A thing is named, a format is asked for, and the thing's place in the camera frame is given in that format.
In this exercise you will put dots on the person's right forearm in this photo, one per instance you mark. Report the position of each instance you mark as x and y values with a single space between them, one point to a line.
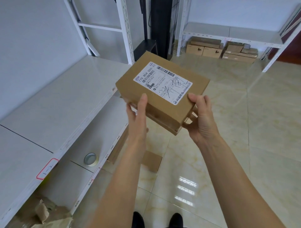
235 183

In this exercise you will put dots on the cardboard box with white label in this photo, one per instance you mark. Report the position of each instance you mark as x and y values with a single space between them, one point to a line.
145 70

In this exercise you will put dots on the white metal shelf rack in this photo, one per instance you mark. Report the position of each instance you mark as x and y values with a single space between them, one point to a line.
235 32
58 94

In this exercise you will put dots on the person's left hand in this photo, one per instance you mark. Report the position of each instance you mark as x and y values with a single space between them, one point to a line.
137 126

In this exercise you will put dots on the pile of cardboard boxes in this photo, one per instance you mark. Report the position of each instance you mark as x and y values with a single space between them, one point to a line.
211 48

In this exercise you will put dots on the plain cardboard box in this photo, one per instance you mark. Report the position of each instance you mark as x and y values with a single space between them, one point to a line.
169 129

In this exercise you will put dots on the person's black left shoe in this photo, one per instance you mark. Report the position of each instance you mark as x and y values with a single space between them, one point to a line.
138 220

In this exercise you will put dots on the tall black column stand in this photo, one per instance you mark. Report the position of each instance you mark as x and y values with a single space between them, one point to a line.
161 25

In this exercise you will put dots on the person's right thumb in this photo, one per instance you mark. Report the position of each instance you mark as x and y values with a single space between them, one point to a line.
194 98

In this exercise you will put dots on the person's black right shoe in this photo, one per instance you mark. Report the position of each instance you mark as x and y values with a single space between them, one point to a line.
176 221

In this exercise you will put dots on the person's left thumb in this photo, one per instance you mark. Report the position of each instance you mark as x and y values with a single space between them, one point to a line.
142 104

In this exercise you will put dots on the small brown cardboard box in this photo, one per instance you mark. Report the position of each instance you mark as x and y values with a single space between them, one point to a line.
152 162
118 148

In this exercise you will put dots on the red-bordered white shelf tag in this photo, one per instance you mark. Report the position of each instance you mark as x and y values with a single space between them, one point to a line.
47 169
96 174

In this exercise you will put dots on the person's black shoe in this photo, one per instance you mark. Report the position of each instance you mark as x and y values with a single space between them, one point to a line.
138 220
176 221

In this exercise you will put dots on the person's right hand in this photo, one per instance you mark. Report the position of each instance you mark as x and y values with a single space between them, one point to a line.
203 122

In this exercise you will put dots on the low black table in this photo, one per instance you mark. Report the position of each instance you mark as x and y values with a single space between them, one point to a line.
144 47

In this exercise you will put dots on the person's left forearm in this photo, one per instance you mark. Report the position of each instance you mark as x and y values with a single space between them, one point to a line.
122 185

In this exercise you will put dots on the clear packing tape roll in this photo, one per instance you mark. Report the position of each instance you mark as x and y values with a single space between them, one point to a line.
91 159

